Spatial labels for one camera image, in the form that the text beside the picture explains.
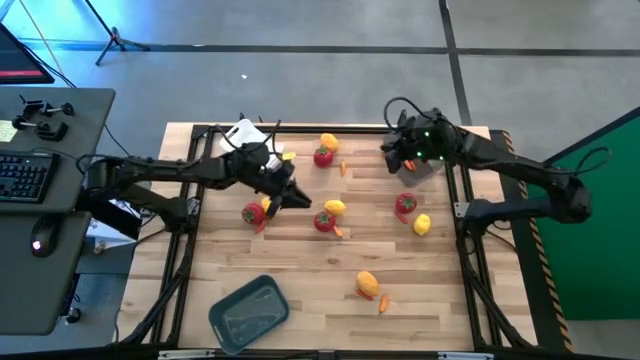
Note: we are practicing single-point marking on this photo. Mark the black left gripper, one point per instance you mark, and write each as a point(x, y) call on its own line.
point(277, 182)

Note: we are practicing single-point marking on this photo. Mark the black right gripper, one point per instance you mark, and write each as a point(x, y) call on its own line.
point(425, 140)

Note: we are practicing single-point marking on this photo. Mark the red toy tomato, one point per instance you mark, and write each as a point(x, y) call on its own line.
point(324, 222)
point(406, 203)
point(252, 214)

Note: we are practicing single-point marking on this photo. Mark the red strawberry top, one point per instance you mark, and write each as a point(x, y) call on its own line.
point(323, 157)

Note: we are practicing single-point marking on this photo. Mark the orange-yellow toy mango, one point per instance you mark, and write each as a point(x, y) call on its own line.
point(329, 142)
point(367, 283)

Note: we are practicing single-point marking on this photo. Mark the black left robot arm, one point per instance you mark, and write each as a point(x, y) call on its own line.
point(165, 170)

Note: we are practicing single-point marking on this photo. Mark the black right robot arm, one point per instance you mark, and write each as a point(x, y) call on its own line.
point(500, 155)

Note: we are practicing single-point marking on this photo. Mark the clear plastic bin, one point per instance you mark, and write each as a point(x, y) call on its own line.
point(425, 176)

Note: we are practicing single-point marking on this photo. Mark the yellow tag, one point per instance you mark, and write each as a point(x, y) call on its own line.
point(289, 156)

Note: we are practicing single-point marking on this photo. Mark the teal plastic bin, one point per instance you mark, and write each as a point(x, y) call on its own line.
point(250, 315)

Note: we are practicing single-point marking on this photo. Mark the white box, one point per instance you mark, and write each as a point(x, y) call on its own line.
point(107, 232)

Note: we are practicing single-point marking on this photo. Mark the green floor panel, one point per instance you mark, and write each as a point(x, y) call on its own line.
point(590, 240)

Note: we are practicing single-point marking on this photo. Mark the dark grey desk top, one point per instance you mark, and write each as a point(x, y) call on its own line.
point(85, 130)
point(30, 300)

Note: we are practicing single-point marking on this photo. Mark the black tripod stand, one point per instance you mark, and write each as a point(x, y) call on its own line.
point(116, 37)

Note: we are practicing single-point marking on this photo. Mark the black round caster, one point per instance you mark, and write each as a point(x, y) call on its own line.
point(74, 315)

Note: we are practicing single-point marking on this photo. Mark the black computer mouse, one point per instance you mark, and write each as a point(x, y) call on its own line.
point(45, 235)

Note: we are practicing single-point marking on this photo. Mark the black C-clamp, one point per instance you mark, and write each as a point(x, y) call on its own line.
point(50, 132)
point(35, 105)

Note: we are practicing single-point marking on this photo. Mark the black keyboard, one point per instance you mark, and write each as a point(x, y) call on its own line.
point(25, 177)

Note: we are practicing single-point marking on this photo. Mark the pale sticky note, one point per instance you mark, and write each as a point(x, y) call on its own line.
point(6, 131)

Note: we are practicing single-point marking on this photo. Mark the black computer monitor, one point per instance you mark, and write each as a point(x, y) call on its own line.
point(15, 60)

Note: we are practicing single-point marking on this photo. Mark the black aluminium table frame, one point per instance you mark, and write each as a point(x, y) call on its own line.
point(310, 130)

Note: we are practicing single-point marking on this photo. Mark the small silver frame bracket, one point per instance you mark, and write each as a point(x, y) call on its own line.
point(461, 209)

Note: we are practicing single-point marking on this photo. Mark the silver metal bracket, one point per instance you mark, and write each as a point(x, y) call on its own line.
point(465, 356)
point(185, 355)

